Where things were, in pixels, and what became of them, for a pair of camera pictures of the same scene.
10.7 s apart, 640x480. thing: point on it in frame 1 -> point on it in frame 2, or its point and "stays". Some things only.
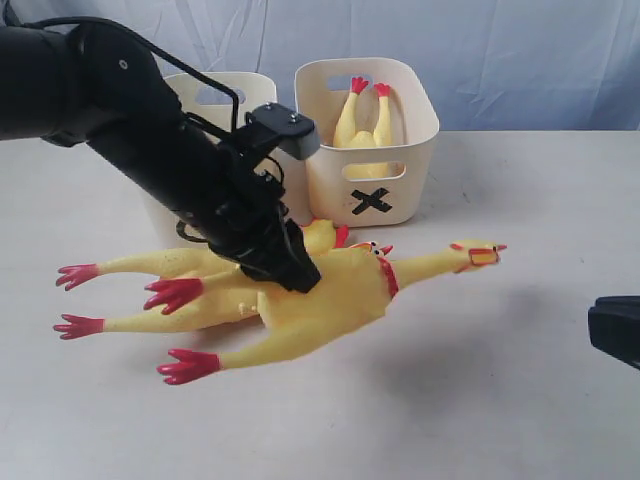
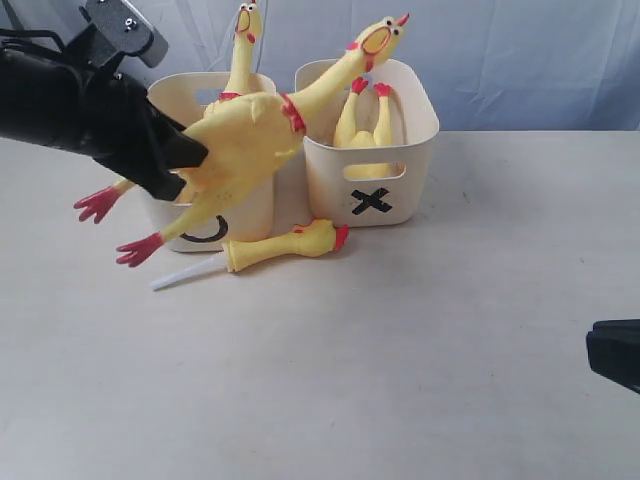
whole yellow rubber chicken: [355, 285] -> [247, 27]
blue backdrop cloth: [498, 65] stays
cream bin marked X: [322, 86] stays
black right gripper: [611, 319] -> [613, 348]
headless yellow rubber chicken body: [345, 135] stays
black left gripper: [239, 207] -> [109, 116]
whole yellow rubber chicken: [226, 310] -> [243, 138]
